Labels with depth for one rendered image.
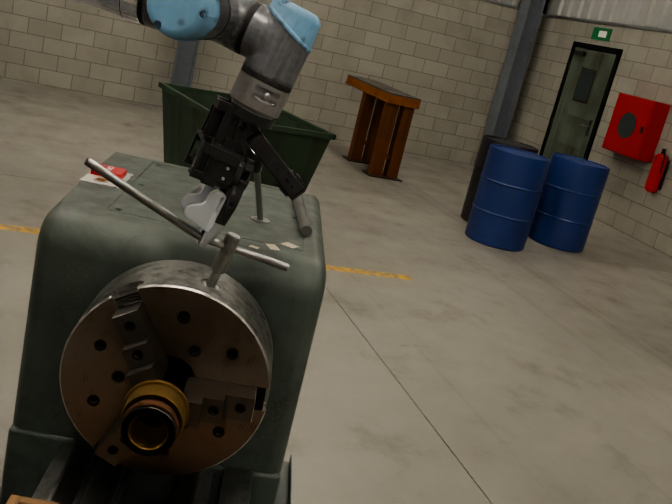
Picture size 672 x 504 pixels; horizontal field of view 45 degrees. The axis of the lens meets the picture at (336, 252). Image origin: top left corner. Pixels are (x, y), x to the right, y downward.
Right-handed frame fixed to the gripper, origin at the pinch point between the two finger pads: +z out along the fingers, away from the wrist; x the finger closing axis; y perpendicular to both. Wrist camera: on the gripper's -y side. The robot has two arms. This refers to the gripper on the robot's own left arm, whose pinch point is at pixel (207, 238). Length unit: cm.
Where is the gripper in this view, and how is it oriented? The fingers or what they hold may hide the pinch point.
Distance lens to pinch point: 119.5
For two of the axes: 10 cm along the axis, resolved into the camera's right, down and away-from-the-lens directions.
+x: 2.8, 3.9, -8.8
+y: -8.5, -3.3, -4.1
